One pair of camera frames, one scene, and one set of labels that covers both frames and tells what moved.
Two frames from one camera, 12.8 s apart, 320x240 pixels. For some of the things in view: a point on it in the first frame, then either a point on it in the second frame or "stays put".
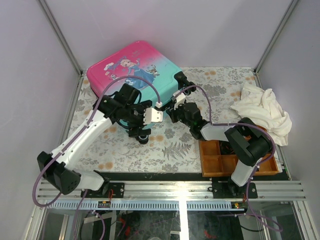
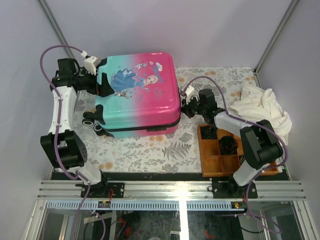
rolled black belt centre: (226, 148) stays put
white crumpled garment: (261, 106) stays put
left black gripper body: (134, 116) -> (88, 82)
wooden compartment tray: (213, 164) stays put
